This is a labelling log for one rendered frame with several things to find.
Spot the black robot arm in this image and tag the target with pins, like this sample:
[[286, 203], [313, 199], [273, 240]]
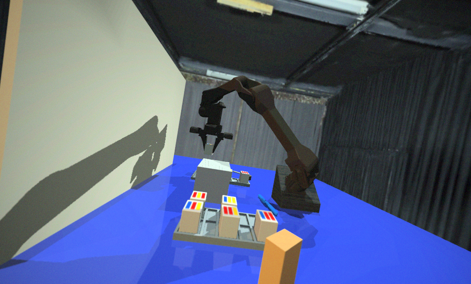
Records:
[[303, 163]]

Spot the grey metal rack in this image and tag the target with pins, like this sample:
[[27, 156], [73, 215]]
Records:
[[208, 232]]

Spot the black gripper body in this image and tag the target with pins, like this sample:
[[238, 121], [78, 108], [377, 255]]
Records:
[[213, 120]]

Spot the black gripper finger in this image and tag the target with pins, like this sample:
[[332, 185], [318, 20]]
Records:
[[204, 140], [216, 143]]

